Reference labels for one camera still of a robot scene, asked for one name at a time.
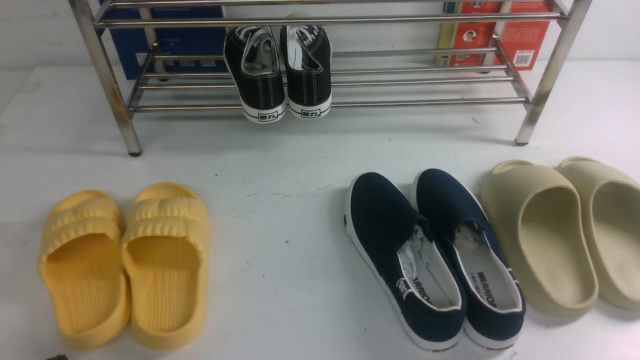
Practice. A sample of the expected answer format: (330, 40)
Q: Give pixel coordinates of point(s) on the right black canvas sneaker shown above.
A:
(307, 54)

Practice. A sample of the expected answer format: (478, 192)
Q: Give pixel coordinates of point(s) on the left yellow rubber slipper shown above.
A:
(80, 264)

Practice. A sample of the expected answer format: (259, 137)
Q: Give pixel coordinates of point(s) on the dark object at bottom edge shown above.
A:
(58, 357)

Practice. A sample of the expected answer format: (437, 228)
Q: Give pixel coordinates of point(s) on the beige foam slide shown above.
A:
(535, 213)
(610, 210)

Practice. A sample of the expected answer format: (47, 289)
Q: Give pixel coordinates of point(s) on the black canvas sneaker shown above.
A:
(307, 54)
(251, 57)

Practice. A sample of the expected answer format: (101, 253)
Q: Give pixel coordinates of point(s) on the red cardboard box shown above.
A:
(521, 40)

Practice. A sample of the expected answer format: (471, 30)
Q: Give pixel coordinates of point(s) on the right yellow rubber slipper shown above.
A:
(166, 252)

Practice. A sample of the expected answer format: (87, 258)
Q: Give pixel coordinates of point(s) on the left black canvas sneaker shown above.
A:
(251, 57)

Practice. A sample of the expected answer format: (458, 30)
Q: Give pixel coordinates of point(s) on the left beige foam slide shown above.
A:
(535, 213)

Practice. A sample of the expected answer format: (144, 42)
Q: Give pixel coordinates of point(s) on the yellow rubber slipper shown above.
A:
(166, 252)
(80, 264)

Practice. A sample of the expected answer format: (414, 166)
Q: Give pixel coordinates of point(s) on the navy slip-on shoe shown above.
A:
(397, 244)
(495, 304)

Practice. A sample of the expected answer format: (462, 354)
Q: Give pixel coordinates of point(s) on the blue cardboard box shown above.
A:
(132, 47)

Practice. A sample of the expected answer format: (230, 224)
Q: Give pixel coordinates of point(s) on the stainless steel shoe rack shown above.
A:
(134, 14)

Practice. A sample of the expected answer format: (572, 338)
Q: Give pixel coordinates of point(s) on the right beige foam slide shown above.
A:
(610, 210)

